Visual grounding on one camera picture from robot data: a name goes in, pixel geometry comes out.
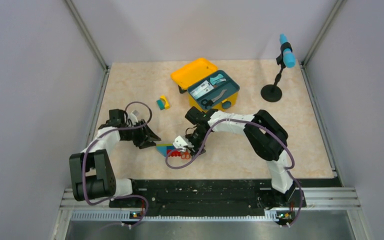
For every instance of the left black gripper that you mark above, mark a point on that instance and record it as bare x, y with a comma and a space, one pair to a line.
146, 137

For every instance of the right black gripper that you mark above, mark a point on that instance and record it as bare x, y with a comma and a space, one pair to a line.
195, 149

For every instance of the orange handled scissors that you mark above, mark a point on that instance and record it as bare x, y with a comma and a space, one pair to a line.
185, 155

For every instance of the black handled scissors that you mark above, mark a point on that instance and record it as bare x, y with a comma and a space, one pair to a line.
207, 103

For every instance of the white blue wipe sachets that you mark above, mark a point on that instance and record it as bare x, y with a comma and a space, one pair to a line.
201, 90

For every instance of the yellow plastic medicine box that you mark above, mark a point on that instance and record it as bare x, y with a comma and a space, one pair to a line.
193, 72

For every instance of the teal divided tray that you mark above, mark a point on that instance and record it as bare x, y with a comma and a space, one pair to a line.
228, 100

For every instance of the light blue plaster strip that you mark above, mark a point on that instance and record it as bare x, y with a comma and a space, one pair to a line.
217, 81

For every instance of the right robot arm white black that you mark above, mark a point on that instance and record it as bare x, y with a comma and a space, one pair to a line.
265, 135

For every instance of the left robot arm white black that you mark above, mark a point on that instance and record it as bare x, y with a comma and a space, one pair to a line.
91, 172

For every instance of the colourful stacked card pack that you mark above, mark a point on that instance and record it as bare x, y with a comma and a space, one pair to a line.
165, 149

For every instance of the yellow teal tape roll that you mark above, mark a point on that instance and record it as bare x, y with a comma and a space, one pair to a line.
163, 103

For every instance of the blue microphone on stand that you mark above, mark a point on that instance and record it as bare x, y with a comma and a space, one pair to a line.
272, 92

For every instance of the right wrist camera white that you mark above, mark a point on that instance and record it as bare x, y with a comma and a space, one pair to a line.
182, 143

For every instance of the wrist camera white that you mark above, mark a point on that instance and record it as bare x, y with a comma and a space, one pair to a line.
132, 118
182, 143

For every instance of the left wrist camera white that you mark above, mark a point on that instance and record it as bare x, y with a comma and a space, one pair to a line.
132, 118

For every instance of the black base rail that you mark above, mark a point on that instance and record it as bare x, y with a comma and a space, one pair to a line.
210, 198

